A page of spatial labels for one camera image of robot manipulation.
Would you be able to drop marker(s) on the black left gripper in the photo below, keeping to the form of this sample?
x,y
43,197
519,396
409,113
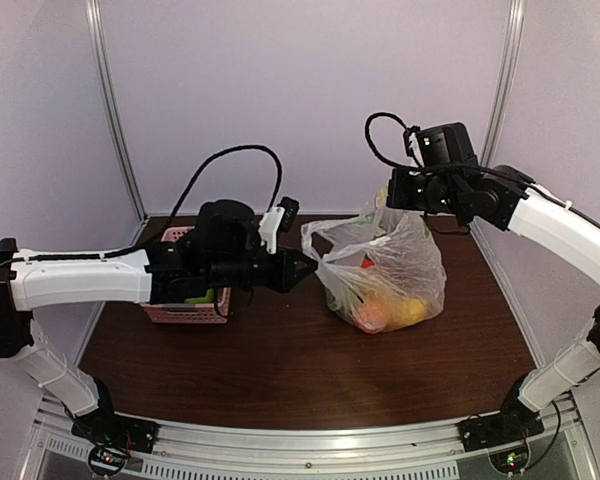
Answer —
x,y
285,278

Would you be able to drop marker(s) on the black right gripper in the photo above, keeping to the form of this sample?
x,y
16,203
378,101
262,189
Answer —
x,y
398,197

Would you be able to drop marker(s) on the clear plastic bag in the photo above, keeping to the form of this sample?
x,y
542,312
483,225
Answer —
x,y
381,253

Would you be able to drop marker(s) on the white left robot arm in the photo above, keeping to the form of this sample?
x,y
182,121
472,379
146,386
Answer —
x,y
152,273

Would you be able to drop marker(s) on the green fruit in bag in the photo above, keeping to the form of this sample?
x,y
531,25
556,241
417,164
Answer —
x,y
336,305

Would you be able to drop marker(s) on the orange fruit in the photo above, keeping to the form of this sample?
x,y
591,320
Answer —
x,y
373,316

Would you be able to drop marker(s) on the green bumpy fruit front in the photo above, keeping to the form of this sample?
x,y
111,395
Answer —
x,y
209,298

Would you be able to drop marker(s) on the pink perforated plastic basket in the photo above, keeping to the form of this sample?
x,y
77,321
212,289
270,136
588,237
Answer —
x,y
215,313

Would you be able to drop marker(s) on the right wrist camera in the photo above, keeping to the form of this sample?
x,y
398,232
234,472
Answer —
x,y
411,143

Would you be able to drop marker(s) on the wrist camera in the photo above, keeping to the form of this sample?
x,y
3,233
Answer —
x,y
278,219
411,143

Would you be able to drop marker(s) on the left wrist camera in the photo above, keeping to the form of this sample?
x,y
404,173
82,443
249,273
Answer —
x,y
278,219

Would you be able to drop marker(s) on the aluminium corner post right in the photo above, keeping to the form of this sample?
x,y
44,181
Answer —
x,y
514,26

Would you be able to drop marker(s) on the aluminium corner post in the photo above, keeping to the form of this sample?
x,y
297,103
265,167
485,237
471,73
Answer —
x,y
514,26
97,35

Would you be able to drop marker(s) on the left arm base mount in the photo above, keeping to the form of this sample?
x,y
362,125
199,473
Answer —
x,y
116,448

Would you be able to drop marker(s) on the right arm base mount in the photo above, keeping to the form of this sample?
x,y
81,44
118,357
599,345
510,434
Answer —
x,y
504,437

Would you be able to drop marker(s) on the aluminium corner post left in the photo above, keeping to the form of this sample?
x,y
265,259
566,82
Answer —
x,y
97,35

